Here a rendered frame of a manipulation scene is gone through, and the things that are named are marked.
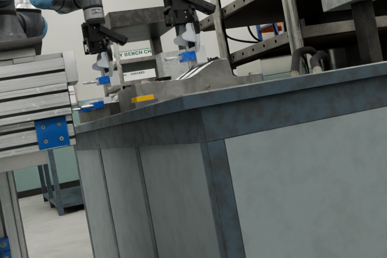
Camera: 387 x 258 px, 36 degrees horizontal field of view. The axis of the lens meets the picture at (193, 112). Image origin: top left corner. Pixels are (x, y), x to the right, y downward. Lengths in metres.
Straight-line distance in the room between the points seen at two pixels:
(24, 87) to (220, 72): 0.78
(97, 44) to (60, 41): 7.30
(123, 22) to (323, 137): 5.26
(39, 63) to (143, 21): 5.12
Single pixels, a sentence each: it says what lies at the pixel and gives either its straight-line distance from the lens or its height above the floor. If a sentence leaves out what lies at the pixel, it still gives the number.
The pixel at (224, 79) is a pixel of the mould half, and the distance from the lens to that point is 2.20.
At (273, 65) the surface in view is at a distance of 2.92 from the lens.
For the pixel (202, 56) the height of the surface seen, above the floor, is 0.92.
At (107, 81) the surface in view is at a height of 0.92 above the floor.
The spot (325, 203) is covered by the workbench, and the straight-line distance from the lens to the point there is 1.67.
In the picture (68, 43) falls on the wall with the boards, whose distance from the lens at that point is 9.48.
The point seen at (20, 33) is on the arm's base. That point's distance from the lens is 1.79.
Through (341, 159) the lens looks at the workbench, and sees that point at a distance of 1.69.
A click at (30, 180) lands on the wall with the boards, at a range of 9.29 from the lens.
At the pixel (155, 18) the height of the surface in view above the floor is 1.93.
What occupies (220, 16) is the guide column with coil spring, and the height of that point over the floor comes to 1.24.
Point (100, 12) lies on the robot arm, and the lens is 2.20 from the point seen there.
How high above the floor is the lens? 0.74
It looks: level
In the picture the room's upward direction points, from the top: 10 degrees counter-clockwise
